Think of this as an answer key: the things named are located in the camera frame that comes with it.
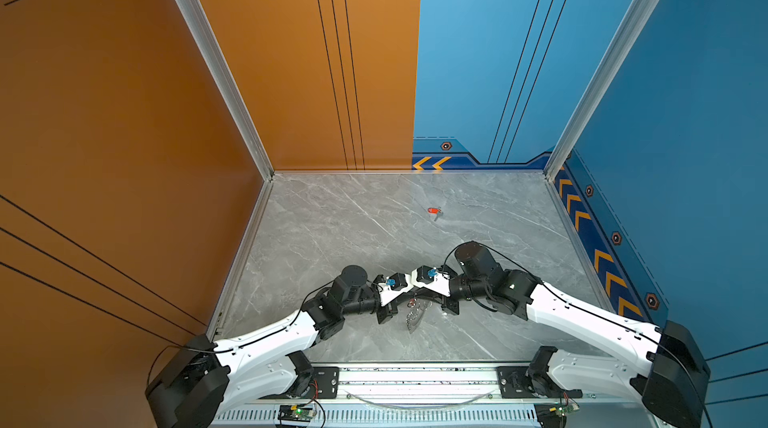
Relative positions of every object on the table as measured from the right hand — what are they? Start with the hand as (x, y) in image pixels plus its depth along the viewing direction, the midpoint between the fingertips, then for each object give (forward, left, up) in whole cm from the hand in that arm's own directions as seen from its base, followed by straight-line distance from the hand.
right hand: (417, 291), depth 74 cm
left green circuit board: (-24, +27, -15) cm, 39 cm away
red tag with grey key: (+37, -9, -15) cm, 40 cm away
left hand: (+1, +1, -2) cm, 2 cm away
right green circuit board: (-23, -35, -15) cm, 44 cm away
